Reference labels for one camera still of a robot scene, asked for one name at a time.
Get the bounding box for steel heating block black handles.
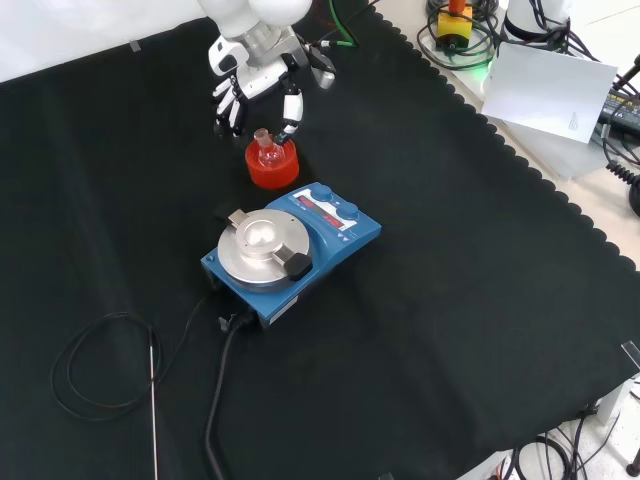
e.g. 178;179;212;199
227;209;314;282

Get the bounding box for black coiled cable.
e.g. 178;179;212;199
605;159;640;190

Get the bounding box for black bench cloth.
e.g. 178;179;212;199
0;0;640;480

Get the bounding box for black power adapter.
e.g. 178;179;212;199
599;89;640;134

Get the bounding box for black cables under bench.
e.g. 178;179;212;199
499;414;640;480

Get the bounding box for clear tape strip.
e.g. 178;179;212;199
621;341;640;374

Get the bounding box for pale board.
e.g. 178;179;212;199
480;40;620;146

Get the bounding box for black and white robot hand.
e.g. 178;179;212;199
207;35;311;146

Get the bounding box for orange ribbed flask ring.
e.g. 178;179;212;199
244;138;301;191

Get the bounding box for steel probe with thin cable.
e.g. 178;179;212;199
51;294;221;480

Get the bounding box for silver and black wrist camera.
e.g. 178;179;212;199
299;42;337;91

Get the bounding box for clear glass round-bottom flask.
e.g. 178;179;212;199
252;127;287;169

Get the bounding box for white pedestal with black cables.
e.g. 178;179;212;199
502;0;571;44

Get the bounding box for blue base heater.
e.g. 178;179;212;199
200;182;383;330

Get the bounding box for thick black power cable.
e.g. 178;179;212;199
204;312;256;480

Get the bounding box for green cable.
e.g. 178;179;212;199
319;0;381;50

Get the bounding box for yellow stop button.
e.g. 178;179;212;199
435;0;474;51

